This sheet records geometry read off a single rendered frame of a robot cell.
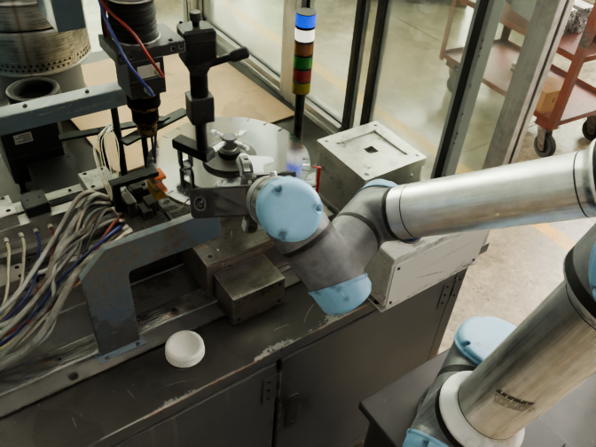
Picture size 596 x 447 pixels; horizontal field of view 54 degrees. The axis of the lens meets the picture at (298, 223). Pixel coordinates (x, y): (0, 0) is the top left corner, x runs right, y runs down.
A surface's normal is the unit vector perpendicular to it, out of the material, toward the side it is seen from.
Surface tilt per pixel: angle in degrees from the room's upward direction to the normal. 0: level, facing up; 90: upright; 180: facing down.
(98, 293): 90
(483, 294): 0
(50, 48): 90
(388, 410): 0
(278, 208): 57
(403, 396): 0
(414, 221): 86
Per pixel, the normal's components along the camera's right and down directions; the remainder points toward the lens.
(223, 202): -0.31, 0.11
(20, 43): 0.22, 0.65
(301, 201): 0.21, 0.11
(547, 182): -0.68, -0.11
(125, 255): 0.56, 0.57
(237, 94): 0.06, -0.75
